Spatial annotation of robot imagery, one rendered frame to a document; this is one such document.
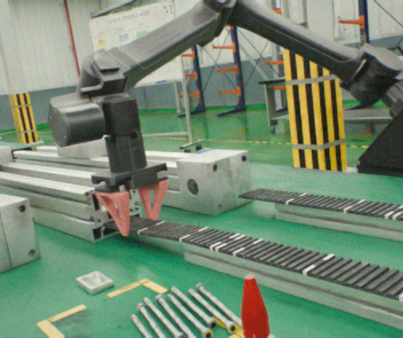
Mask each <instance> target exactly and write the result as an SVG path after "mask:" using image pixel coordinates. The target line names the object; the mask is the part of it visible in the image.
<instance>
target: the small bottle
mask: <svg viewBox="0 0 403 338"><path fill-rule="evenodd" d="M241 322H242V329H243V335H244V336H243V337H242V338H276V337H275V336H273V335H272V334H270V330H269V317H268V311H267V309H266V307H265V303H264V301H263V298H262V297H261V292H260V291H259V288H258V285H257V282H256V279H255V278H254V275H252V274H248V275H246V276H245V283H244V290H243V298H242V304H241Z"/></svg>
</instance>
